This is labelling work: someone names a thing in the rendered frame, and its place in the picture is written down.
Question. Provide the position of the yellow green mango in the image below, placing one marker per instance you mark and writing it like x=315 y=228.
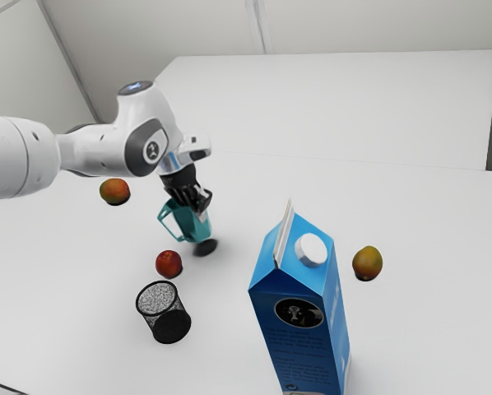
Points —
x=367 y=263

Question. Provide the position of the blue milk carton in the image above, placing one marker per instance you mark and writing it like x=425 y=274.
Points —
x=301 y=317

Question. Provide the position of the orange green mango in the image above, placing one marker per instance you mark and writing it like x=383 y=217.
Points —
x=114 y=191

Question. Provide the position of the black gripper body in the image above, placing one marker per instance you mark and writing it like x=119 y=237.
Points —
x=179 y=179

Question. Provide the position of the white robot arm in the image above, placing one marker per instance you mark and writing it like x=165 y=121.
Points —
x=32 y=152

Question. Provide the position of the teal faceted mug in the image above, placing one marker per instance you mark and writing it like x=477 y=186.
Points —
x=192 y=224

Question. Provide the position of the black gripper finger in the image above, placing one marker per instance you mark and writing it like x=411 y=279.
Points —
x=204 y=200

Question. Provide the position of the black mesh pen holder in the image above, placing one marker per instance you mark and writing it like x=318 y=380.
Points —
x=163 y=310

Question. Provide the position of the red peach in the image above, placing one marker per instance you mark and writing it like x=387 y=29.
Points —
x=168 y=263

